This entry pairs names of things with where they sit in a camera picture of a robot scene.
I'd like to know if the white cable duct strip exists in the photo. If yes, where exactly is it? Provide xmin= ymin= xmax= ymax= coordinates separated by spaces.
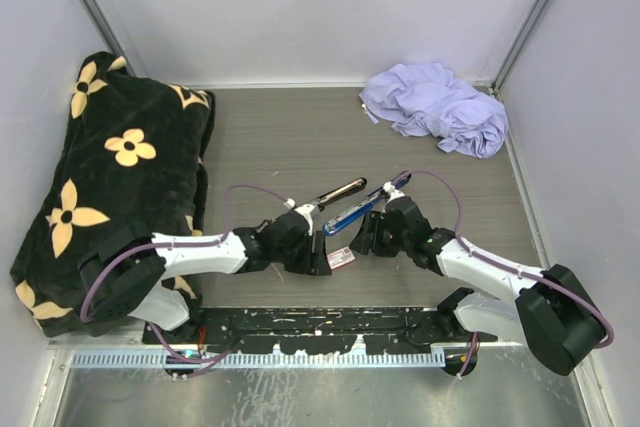
xmin=71 ymin=348 xmax=446 ymax=369

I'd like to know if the red white staple box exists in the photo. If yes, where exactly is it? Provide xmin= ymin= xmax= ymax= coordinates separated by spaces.
xmin=327 ymin=247 xmax=356 ymax=270

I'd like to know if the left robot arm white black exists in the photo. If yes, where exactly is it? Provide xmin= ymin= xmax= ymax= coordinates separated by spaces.
xmin=78 ymin=208 xmax=332 ymax=343

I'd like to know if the black floral blanket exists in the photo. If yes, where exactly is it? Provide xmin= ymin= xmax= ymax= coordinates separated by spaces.
xmin=10 ymin=52 xmax=216 ymax=338

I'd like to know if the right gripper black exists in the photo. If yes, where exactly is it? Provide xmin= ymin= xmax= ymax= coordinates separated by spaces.
xmin=350 ymin=209 xmax=412 ymax=257

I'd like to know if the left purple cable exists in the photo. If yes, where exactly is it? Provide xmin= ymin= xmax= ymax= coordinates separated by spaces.
xmin=79 ymin=184 xmax=296 ymax=378

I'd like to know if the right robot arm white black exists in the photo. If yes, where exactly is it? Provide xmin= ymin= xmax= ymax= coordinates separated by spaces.
xmin=350 ymin=196 xmax=614 ymax=376

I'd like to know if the purple cable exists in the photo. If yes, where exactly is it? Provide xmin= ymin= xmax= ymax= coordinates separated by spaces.
xmin=394 ymin=169 xmax=615 ymax=378
xmin=79 ymin=184 xmax=296 ymax=378

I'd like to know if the lavender crumpled cloth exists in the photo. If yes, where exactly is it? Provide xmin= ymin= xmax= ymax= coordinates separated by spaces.
xmin=359 ymin=62 xmax=509 ymax=159

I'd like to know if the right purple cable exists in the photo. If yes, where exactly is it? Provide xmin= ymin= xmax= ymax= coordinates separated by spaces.
xmin=394 ymin=169 xmax=615 ymax=378

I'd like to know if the blue stapler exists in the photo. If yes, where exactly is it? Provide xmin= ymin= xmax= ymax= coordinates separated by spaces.
xmin=322 ymin=186 xmax=384 ymax=236

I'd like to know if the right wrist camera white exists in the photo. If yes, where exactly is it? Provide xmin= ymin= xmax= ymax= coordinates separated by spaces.
xmin=382 ymin=181 xmax=405 ymax=204

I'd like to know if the black stapler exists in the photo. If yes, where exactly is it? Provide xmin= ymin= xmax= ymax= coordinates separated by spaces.
xmin=304 ymin=177 xmax=368 ymax=217

